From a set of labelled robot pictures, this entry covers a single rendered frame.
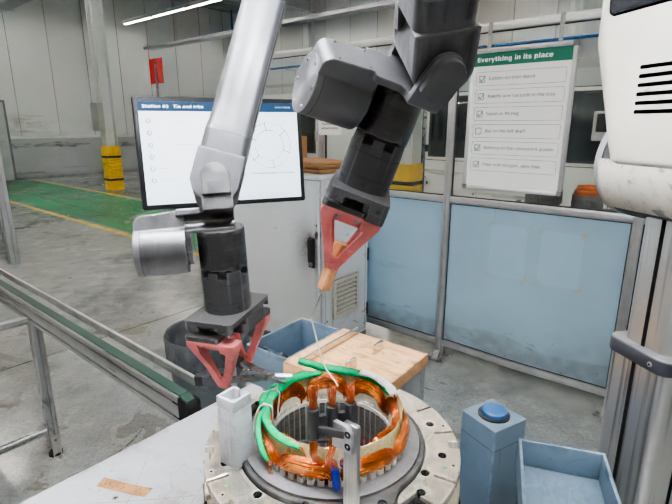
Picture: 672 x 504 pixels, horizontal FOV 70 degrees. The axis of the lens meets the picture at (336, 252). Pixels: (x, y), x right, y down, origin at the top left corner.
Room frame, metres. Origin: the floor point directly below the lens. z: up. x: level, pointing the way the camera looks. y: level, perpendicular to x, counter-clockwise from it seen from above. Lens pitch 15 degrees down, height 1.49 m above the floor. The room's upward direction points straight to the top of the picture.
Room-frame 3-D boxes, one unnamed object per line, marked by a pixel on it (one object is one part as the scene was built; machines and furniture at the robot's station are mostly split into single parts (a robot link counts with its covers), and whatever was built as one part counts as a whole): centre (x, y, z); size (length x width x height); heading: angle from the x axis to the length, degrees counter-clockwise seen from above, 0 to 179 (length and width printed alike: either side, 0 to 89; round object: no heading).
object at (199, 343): (0.56, 0.14, 1.21); 0.07 x 0.07 x 0.09; 72
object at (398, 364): (0.82, -0.04, 1.05); 0.20 x 0.19 x 0.02; 53
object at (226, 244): (0.57, 0.14, 1.34); 0.07 x 0.06 x 0.07; 104
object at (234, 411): (0.50, 0.12, 1.14); 0.03 x 0.03 x 0.09; 56
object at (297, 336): (0.92, 0.08, 0.92); 0.17 x 0.11 x 0.28; 143
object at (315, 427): (0.41, 0.00, 1.21); 0.04 x 0.04 x 0.03; 56
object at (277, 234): (3.27, 0.31, 0.60); 1.02 x 0.55 x 1.20; 50
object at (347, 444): (0.40, -0.01, 1.20); 0.02 x 0.01 x 0.03; 48
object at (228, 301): (0.58, 0.14, 1.28); 0.10 x 0.07 x 0.07; 162
